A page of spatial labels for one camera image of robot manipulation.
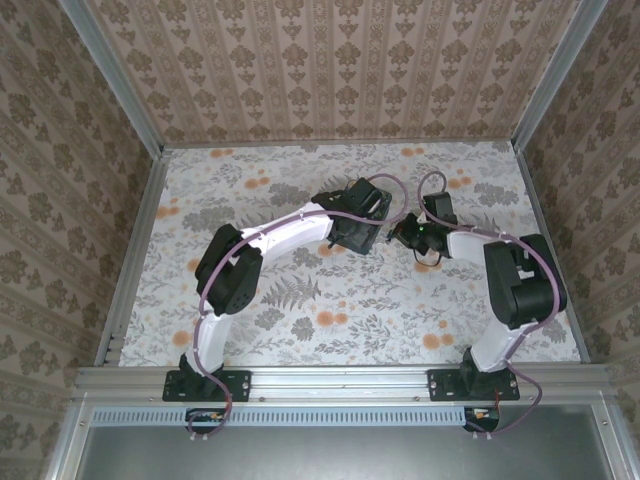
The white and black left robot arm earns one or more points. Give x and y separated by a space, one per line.
285 230

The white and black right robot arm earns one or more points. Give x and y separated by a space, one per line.
520 285

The grey metal panel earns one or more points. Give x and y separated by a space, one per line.
325 455

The aluminium frame post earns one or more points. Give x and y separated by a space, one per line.
560 75
115 75

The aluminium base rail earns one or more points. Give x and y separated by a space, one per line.
340 382

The aluminium side rail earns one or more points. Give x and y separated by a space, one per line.
135 250

